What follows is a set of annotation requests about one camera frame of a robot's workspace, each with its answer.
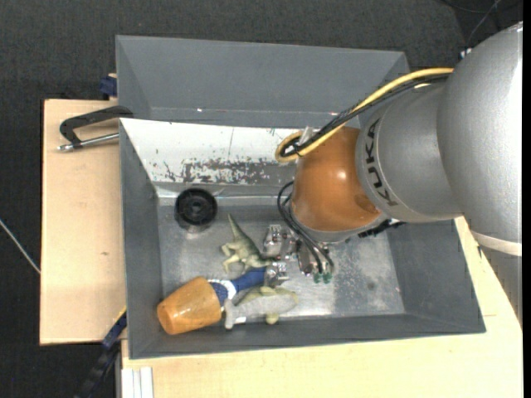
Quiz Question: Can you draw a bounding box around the black round ring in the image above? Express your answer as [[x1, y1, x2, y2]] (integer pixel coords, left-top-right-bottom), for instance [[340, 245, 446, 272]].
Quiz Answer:
[[173, 187, 219, 228]]

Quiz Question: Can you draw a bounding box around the blue and white toy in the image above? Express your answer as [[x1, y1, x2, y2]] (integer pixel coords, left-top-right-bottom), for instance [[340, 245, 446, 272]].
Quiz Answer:
[[207, 265, 270, 302]]

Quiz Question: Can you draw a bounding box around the grey metal bin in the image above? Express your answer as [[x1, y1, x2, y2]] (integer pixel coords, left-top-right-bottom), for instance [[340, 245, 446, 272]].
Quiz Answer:
[[114, 34, 487, 360]]

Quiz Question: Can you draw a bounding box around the pale brown flat board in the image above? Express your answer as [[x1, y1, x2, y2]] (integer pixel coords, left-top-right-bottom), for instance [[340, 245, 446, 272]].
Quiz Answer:
[[39, 99, 128, 347]]

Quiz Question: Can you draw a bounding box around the grey toy shark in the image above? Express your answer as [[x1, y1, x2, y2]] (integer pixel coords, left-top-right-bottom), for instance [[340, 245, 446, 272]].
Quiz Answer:
[[222, 291, 300, 331]]

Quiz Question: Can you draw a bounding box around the orange plastic cup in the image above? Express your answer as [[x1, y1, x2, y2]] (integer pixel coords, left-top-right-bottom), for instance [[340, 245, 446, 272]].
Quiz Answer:
[[156, 275, 223, 336]]

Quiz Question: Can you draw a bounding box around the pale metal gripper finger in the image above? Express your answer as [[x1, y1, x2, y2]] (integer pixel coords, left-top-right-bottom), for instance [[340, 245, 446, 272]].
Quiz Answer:
[[264, 262, 291, 288], [261, 223, 298, 262]]

